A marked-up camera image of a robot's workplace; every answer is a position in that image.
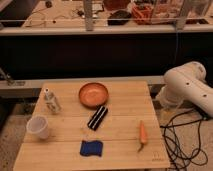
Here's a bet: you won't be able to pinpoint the black floor cables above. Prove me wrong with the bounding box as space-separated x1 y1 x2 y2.
159 108 209 171

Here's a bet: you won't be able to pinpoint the black striped eraser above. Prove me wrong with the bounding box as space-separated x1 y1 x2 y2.
87 106 108 131

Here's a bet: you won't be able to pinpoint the orange round plate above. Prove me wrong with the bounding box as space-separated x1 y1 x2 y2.
78 82 109 108

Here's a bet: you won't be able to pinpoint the grey metal post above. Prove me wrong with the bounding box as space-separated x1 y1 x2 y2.
83 0 93 31

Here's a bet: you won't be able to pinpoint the orange crate on bench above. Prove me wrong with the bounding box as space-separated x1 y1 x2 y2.
132 6 152 25

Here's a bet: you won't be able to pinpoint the orange carrot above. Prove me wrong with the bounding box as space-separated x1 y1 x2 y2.
138 120 147 153

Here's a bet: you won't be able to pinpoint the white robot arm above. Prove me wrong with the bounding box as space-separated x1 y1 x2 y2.
156 61 213 117

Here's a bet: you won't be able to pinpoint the black bag on bench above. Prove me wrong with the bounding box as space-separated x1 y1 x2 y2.
107 10 131 26

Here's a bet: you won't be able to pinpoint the small clear bottle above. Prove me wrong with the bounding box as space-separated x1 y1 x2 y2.
44 88 61 114

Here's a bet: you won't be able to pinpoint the blue folded cloth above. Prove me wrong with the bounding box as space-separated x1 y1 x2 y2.
80 140 103 157

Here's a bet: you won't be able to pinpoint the clear plastic cup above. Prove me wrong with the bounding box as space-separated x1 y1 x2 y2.
26 115 49 139

